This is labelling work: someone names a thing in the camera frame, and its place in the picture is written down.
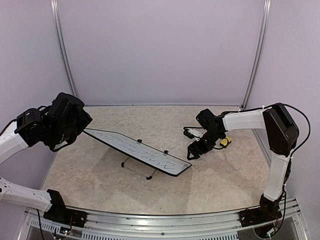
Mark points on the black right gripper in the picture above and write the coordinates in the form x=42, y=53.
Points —
x=200, y=150

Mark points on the yellow whiteboard eraser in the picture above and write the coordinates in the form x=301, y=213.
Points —
x=225, y=142

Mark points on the black framed whiteboard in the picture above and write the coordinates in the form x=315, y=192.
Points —
x=141, y=152

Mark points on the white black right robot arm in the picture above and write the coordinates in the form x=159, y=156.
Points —
x=282, y=134

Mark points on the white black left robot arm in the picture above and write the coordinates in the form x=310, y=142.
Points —
x=56, y=126

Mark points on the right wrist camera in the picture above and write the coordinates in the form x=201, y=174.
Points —
x=193, y=132

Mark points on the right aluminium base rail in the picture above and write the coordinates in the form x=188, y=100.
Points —
x=262, y=142

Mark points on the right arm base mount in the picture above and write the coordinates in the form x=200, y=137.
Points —
x=255, y=216

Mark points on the front aluminium rail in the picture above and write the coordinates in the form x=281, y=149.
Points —
x=100, y=225

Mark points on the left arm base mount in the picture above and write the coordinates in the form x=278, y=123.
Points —
x=66, y=216

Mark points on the right aluminium frame post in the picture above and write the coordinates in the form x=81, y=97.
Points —
x=258, y=52

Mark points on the aluminium frame post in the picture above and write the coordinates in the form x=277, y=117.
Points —
x=258, y=52
x=54, y=4

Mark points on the left aluminium frame post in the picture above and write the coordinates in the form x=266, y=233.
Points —
x=54, y=4

